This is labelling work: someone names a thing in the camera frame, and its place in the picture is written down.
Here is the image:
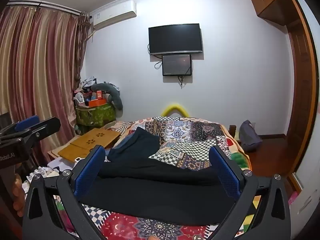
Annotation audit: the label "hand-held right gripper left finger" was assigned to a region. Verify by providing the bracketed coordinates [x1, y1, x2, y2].
[22, 144, 110, 240]

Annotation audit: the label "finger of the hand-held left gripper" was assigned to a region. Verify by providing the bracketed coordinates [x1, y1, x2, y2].
[14, 115, 40, 133]
[24, 117, 61, 143]

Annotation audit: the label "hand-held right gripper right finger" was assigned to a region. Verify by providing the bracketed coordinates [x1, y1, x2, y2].
[209, 145, 292, 240]

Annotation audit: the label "black pants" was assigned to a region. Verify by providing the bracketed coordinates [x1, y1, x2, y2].
[79, 158, 241, 225]

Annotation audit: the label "person's left hand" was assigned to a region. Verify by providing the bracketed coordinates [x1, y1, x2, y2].
[11, 174, 27, 217]

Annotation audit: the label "bamboo lap desk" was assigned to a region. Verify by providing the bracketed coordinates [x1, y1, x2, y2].
[57, 128, 121, 163]

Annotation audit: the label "blue jeans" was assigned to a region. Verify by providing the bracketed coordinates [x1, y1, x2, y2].
[112, 133, 135, 151]

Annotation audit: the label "grey backpack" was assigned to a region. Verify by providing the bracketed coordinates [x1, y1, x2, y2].
[238, 120, 263, 152]

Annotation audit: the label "green fabric storage basket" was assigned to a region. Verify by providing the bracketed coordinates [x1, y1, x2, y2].
[75, 100, 117, 128]

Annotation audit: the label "patchwork printed blanket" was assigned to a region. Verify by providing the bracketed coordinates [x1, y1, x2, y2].
[52, 116, 262, 240]

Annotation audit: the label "dark teal garment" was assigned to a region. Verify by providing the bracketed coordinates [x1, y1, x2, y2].
[107, 127, 161, 165]

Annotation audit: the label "orange box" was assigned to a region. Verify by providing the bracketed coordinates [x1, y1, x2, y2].
[88, 98, 107, 108]

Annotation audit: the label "striped red beige curtain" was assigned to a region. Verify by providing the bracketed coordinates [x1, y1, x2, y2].
[0, 5, 91, 167]

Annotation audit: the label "grey plush pillow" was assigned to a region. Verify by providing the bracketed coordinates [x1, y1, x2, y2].
[91, 82, 124, 111]

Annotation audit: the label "yellow foam arch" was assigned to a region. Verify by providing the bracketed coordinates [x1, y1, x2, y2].
[161, 102, 189, 118]

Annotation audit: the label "white air conditioner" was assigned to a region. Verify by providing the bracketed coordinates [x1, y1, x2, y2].
[89, 0, 137, 29]

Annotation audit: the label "wooden overhead cabinet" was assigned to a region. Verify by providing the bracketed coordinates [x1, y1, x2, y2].
[249, 0, 296, 27]

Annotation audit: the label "small black wall monitor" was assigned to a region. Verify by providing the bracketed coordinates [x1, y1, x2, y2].
[162, 54, 192, 77]

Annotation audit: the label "white curtain rail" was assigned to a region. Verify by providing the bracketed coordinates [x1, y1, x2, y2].
[6, 1, 83, 15]

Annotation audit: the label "large black wall television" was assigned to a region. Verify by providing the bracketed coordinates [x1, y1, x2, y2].
[148, 23, 201, 56]

